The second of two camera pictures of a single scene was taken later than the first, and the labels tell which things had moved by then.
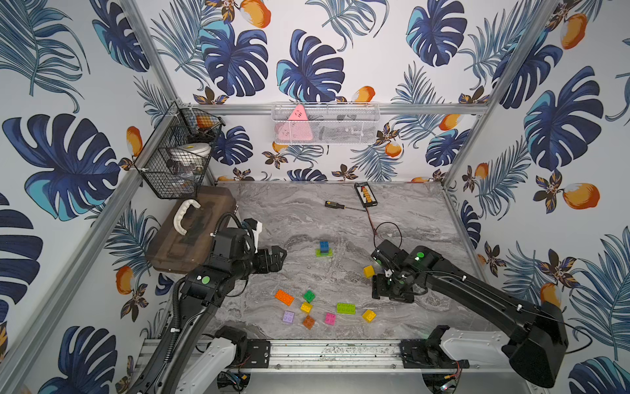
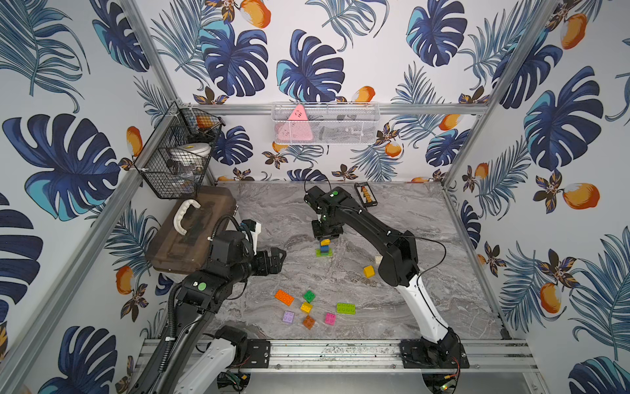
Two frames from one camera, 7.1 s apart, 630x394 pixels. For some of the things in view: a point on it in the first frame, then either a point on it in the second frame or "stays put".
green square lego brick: [309, 296] stays put
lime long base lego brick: [319, 254] stays put
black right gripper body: [389, 287] → [321, 229]
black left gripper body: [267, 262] stays put
